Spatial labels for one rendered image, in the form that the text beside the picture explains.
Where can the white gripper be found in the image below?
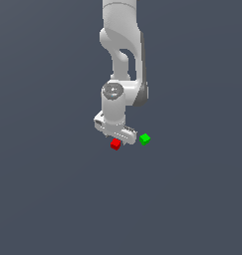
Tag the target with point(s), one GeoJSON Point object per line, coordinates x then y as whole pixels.
{"type": "Point", "coordinates": [115, 129]}

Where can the red cube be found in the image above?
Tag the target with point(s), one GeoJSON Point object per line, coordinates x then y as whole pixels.
{"type": "Point", "coordinates": [115, 144]}

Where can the green cube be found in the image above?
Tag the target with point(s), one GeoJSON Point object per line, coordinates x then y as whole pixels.
{"type": "Point", "coordinates": [144, 139]}

